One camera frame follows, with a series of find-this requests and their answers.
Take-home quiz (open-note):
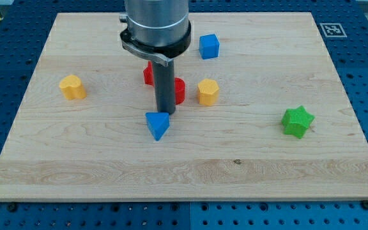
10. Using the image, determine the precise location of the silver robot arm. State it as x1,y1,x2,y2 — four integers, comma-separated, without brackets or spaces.
119,0,191,67

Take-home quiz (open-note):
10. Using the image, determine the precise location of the blue triangle block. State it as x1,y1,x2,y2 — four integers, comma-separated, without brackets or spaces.
145,112,170,141

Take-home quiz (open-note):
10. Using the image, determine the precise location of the red cylinder block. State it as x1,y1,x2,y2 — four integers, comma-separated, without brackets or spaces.
174,77,185,105

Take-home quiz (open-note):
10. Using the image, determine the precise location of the yellow hexagon block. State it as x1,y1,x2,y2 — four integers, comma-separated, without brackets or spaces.
197,79,220,106

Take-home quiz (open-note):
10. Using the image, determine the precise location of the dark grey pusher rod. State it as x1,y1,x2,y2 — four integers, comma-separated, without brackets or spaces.
151,61,176,114

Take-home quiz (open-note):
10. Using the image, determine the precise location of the red block behind rod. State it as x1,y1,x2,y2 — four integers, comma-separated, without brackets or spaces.
143,61,154,86

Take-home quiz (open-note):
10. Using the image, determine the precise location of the blue cube block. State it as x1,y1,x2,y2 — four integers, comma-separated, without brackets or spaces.
199,34,220,59

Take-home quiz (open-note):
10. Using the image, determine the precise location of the wooden board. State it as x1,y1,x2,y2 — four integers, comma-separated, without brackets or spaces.
0,12,368,202

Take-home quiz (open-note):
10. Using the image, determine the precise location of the green star block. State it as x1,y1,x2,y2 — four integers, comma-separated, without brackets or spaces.
281,105,315,139

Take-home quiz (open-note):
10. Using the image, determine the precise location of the yellow heart block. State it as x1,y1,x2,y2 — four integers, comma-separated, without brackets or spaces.
59,75,87,100

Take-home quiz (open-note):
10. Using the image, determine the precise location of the white fiducial marker tag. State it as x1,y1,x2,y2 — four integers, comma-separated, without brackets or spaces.
319,22,347,38

